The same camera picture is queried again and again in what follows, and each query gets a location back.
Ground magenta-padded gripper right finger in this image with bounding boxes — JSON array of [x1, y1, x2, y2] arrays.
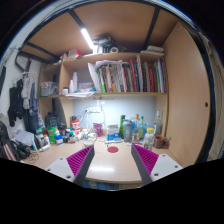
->
[[130, 143, 184, 186]]

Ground blue and white box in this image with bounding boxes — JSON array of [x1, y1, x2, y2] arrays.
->
[[107, 124, 120, 141]]

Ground black box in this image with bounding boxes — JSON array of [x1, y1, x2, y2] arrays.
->
[[44, 111, 58, 128]]

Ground green glass bottle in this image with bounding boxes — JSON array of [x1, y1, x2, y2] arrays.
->
[[119, 114, 127, 139]]

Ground green packet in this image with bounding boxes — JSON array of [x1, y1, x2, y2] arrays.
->
[[46, 125, 58, 145]]

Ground magenta pouch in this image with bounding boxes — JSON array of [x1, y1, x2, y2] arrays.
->
[[92, 122, 104, 138]]

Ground red and white canister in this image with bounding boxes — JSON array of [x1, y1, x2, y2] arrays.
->
[[71, 119, 81, 136]]

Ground green-capped clear bottle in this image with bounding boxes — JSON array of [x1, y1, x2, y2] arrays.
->
[[139, 115, 146, 139]]

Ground grey shaker bottle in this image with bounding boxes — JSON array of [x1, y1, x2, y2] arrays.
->
[[122, 119, 133, 143]]

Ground blue-capped white bottle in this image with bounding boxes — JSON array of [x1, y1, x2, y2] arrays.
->
[[54, 129, 64, 146]]

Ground white wall power outlet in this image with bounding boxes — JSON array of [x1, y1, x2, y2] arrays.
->
[[85, 106, 102, 114]]

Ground cream ceramic mug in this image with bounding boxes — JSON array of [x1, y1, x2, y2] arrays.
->
[[82, 139, 97, 149]]

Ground clear glass bottle white cap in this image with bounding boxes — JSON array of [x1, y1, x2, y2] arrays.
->
[[153, 110, 164, 137]]

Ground brown mug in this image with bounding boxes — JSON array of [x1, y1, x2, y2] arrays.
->
[[153, 134, 170, 150]]

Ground hanging dark clothes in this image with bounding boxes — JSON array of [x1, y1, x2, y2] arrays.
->
[[7, 71, 39, 134]]

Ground wooden shelf unit with books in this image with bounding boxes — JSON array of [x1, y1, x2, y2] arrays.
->
[[37, 34, 169, 129]]

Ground ceiling tube light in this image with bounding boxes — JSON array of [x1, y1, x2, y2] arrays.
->
[[80, 27, 96, 50]]

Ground dark backpack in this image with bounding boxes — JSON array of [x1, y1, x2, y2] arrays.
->
[[0, 120, 21, 162]]

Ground gold-capped clear bottle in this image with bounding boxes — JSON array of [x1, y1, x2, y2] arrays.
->
[[133, 113, 141, 143]]

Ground flat round red coaster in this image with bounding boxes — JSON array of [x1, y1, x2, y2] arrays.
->
[[107, 145, 120, 154]]

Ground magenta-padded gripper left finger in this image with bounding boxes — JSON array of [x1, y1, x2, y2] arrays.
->
[[45, 145, 96, 187]]

